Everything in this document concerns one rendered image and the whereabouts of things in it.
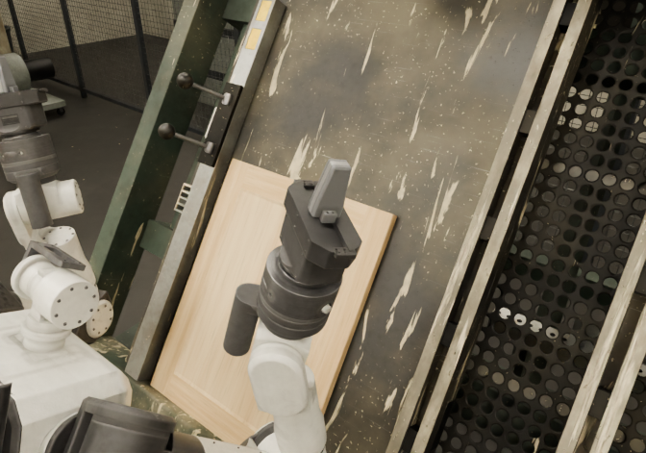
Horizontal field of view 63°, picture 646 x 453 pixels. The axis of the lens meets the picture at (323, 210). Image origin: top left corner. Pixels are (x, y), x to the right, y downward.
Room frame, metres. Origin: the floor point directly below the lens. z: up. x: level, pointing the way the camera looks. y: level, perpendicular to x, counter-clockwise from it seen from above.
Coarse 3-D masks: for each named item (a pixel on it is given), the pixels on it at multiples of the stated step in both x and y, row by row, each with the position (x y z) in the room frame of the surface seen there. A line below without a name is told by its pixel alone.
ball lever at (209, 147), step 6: (162, 126) 1.11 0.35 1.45; (168, 126) 1.12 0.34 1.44; (162, 132) 1.11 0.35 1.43; (168, 132) 1.11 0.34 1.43; (174, 132) 1.12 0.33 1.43; (162, 138) 1.11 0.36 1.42; (168, 138) 1.11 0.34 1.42; (180, 138) 1.13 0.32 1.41; (186, 138) 1.13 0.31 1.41; (198, 144) 1.14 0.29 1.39; (204, 144) 1.14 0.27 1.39; (210, 144) 1.14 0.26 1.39; (204, 150) 1.14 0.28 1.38; (210, 150) 1.14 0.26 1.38
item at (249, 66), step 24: (264, 24) 1.28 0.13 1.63; (264, 48) 1.27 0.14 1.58; (240, 72) 1.24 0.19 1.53; (240, 96) 1.20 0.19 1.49; (240, 120) 1.20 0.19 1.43; (216, 168) 1.13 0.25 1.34; (192, 192) 1.11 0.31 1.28; (216, 192) 1.12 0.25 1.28; (192, 216) 1.08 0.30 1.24; (192, 240) 1.05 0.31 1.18; (168, 264) 1.03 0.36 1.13; (168, 288) 0.99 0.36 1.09; (168, 312) 0.98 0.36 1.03; (144, 336) 0.95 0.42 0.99; (144, 360) 0.91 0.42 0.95
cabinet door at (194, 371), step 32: (224, 192) 1.09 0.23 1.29; (256, 192) 1.05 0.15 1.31; (224, 224) 1.04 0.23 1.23; (256, 224) 1.01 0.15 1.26; (384, 224) 0.87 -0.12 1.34; (224, 256) 1.00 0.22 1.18; (256, 256) 0.96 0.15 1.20; (192, 288) 0.99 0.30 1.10; (224, 288) 0.95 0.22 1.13; (352, 288) 0.82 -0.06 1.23; (192, 320) 0.94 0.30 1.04; (224, 320) 0.90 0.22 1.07; (352, 320) 0.78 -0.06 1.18; (192, 352) 0.89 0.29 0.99; (224, 352) 0.86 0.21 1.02; (320, 352) 0.77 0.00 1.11; (160, 384) 0.88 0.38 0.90; (192, 384) 0.84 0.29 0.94; (224, 384) 0.81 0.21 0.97; (320, 384) 0.73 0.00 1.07; (192, 416) 0.80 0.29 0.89; (224, 416) 0.77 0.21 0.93; (256, 416) 0.74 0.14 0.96
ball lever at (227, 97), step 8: (184, 72) 1.18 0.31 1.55; (176, 80) 1.17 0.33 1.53; (184, 80) 1.16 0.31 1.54; (192, 80) 1.17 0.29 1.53; (184, 88) 1.16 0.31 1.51; (200, 88) 1.18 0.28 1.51; (208, 88) 1.19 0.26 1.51; (216, 96) 1.19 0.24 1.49; (224, 96) 1.20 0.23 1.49; (232, 96) 1.20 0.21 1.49; (224, 104) 1.20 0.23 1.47
